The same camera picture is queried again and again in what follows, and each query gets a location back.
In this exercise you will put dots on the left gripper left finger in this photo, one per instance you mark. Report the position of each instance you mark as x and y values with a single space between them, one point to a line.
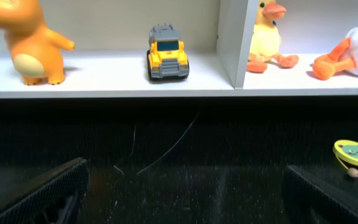
39 193

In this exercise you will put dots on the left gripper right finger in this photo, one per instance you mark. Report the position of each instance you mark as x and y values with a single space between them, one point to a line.
315 199

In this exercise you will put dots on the yellow and green rattle drum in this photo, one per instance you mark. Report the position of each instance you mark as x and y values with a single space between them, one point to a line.
356 152

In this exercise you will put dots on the white shelf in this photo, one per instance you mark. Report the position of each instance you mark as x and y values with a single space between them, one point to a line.
110 71

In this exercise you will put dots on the orange toy dinosaur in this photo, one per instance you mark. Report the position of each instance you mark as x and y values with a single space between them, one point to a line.
26 40

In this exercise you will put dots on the yellow plush duck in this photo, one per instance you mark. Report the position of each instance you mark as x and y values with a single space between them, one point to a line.
264 37

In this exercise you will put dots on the grey and yellow toy truck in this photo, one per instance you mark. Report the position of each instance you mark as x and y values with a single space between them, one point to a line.
167 57

